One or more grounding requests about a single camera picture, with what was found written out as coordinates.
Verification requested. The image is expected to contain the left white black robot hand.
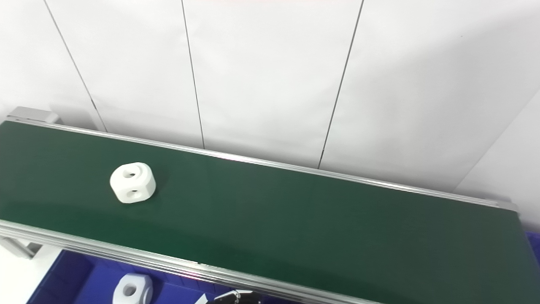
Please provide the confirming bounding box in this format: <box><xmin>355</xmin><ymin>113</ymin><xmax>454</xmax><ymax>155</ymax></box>
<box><xmin>197</xmin><ymin>290</ymin><xmax>263</xmax><ymax>304</ymax></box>

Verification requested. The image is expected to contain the blue bin with white parts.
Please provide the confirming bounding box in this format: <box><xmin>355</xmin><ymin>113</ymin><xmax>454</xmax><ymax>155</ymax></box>
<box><xmin>25</xmin><ymin>249</ymin><xmax>296</xmax><ymax>304</ymax></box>

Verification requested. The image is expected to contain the white part with holes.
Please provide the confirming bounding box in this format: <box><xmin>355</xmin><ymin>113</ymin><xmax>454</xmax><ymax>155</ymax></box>
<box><xmin>109</xmin><ymin>162</ymin><xmax>157</xmax><ymax>204</ymax></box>
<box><xmin>112</xmin><ymin>273</ymin><xmax>154</xmax><ymax>304</ymax></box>

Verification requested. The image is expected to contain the green conveyor belt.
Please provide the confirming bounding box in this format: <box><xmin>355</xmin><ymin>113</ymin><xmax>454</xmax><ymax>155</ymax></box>
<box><xmin>0</xmin><ymin>120</ymin><xmax>540</xmax><ymax>304</ymax></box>
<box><xmin>0</xmin><ymin>106</ymin><xmax>540</xmax><ymax>304</ymax></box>

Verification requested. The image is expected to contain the empty blue bin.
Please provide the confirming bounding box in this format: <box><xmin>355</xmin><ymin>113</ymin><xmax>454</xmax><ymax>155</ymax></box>
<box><xmin>523</xmin><ymin>230</ymin><xmax>540</xmax><ymax>266</ymax></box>

